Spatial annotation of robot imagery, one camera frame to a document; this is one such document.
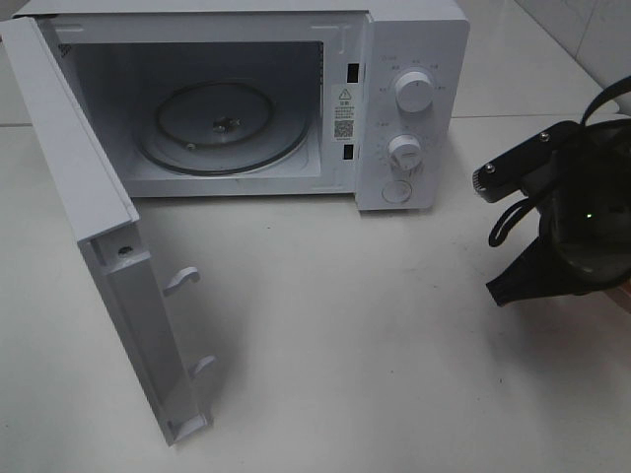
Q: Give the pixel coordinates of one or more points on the white microwave oven body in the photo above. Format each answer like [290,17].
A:
[121,58]

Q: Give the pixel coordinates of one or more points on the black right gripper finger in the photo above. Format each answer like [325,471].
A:
[538,272]

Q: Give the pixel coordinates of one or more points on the upper white power knob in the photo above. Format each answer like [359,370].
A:
[414,91]

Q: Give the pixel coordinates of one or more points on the glass microwave turntable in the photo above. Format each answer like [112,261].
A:
[224,127]

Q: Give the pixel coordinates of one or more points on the lower white timer knob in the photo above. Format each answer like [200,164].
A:
[404,152]

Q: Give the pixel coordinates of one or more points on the white microwave door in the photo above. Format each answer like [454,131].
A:
[105,225]

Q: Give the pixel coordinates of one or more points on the pink round plate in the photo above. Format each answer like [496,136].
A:
[621,295]

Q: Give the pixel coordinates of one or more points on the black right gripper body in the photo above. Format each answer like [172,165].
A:
[586,216]

